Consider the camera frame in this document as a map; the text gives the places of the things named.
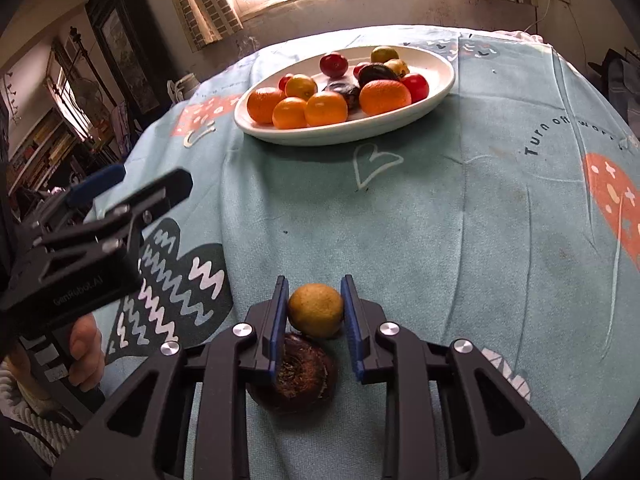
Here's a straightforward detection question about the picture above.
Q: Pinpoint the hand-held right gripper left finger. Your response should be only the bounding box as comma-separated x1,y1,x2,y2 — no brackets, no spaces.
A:
52,276,291,480

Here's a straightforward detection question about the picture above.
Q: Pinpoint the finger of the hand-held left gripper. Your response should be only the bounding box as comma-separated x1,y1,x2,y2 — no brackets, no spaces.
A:
32,169,194,256
20,162,127,238

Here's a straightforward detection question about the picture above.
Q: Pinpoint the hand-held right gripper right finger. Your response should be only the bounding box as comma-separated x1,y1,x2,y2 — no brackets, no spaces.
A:
340,274,582,480

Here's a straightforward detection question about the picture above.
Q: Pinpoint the yellow-brown spotted fruit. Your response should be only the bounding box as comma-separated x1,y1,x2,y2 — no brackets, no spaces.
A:
287,283,345,339

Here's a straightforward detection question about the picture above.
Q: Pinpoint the white oval plate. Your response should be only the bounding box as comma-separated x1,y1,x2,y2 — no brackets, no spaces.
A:
233,44,456,147

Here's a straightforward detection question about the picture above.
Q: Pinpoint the dark brown water chestnut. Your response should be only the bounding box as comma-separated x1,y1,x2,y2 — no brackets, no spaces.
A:
322,80,362,111

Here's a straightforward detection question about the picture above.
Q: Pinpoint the large orange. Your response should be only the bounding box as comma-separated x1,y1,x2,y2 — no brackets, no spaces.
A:
359,80,412,117

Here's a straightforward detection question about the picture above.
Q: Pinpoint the dark purple fruit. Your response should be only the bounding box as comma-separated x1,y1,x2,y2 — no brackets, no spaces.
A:
358,63,401,87

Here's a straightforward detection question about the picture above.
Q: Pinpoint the person's left hand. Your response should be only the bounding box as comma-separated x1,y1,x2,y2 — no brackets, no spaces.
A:
69,314,107,390

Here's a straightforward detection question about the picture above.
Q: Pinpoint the cluttered shelf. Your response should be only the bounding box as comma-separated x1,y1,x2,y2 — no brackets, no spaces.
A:
10,105,86,196

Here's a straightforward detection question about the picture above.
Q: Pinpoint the standing fan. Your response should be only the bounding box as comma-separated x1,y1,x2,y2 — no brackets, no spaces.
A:
75,75,113,126

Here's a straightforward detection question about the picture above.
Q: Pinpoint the printed light blue tablecloth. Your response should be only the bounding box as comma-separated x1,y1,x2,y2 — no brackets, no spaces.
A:
82,25,640,480

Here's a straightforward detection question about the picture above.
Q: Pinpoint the dark framed panel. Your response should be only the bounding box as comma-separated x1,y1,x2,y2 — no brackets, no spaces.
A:
85,0,161,116

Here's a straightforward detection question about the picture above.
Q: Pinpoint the dark red cherry tomato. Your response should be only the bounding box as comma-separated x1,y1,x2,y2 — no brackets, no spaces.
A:
320,52,349,77

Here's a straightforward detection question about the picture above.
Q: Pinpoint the white undercloth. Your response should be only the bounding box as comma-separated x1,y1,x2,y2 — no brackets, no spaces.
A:
492,30,543,43

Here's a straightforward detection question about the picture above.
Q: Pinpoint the blue-grey clothes pile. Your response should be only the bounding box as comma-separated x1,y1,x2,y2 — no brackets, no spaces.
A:
607,50,640,116

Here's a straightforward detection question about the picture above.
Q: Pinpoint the white cable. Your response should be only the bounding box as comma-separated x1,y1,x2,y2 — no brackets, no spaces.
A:
522,0,553,33

